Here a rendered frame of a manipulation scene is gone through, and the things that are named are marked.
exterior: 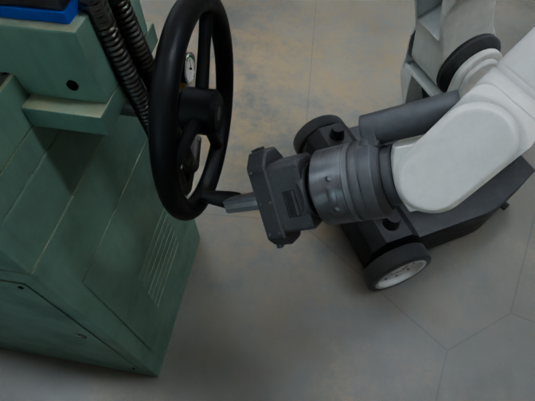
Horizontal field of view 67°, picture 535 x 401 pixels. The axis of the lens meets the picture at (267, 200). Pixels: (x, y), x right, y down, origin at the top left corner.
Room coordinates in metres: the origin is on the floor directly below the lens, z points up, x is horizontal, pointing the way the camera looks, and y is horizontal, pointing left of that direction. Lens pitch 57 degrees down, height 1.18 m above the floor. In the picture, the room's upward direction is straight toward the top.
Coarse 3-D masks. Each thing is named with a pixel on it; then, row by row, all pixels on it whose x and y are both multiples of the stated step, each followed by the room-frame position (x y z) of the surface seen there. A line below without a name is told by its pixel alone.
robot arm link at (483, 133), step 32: (480, 96) 0.25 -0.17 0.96; (512, 96) 0.25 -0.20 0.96; (448, 128) 0.24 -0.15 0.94; (480, 128) 0.23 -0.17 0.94; (512, 128) 0.22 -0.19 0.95; (416, 160) 0.22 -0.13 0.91; (448, 160) 0.22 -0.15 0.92; (480, 160) 0.21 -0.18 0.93; (512, 160) 0.21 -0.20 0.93; (416, 192) 0.21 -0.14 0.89; (448, 192) 0.20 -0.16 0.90
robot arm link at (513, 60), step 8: (528, 40) 0.29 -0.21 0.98; (520, 48) 0.29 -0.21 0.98; (528, 48) 0.28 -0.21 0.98; (504, 56) 0.29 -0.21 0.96; (512, 56) 0.28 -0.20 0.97; (520, 56) 0.28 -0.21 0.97; (528, 56) 0.27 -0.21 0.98; (504, 64) 0.28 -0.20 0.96; (512, 64) 0.28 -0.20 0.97; (520, 64) 0.27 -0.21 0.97; (528, 64) 0.27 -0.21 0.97; (520, 72) 0.27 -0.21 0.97; (528, 72) 0.26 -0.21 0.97; (528, 80) 0.26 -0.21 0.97
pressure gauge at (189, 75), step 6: (186, 54) 0.66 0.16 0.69; (192, 54) 0.68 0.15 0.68; (186, 60) 0.65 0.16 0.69; (192, 60) 0.68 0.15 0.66; (186, 66) 0.65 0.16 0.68; (192, 66) 0.68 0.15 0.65; (186, 72) 0.64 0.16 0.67; (192, 72) 0.67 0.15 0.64; (186, 78) 0.63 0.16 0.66; (192, 78) 0.66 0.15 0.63; (180, 84) 0.66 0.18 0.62
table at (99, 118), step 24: (0, 72) 0.35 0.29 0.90; (0, 96) 0.32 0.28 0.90; (24, 96) 0.34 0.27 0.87; (48, 96) 0.35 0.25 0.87; (120, 96) 0.36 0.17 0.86; (0, 120) 0.30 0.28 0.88; (24, 120) 0.33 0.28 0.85; (48, 120) 0.33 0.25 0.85; (72, 120) 0.32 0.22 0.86; (96, 120) 0.32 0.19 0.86; (0, 144) 0.28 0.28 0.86; (0, 168) 0.26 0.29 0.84
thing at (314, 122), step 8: (312, 120) 0.98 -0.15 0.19; (320, 120) 0.97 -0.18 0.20; (328, 120) 0.97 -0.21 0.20; (336, 120) 0.98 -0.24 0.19; (304, 128) 0.96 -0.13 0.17; (312, 128) 0.95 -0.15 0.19; (296, 136) 0.96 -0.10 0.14; (304, 136) 0.93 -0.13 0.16; (296, 144) 0.94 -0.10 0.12; (304, 144) 0.93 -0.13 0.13; (296, 152) 0.93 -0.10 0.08; (304, 152) 0.93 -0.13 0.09
